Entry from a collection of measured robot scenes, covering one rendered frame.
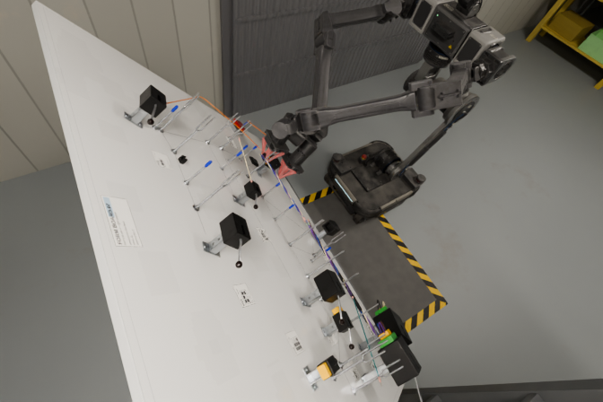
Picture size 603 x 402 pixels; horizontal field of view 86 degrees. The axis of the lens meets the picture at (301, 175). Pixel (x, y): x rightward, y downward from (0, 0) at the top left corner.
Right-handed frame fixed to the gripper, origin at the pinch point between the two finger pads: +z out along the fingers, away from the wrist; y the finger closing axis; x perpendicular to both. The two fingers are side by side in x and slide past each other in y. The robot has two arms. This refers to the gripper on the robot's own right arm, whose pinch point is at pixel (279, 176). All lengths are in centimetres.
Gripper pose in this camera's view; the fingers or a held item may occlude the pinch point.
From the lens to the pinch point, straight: 133.6
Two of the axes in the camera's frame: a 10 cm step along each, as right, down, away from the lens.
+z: -6.7, 6.6, 3.2
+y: 3.9, 6.9, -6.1
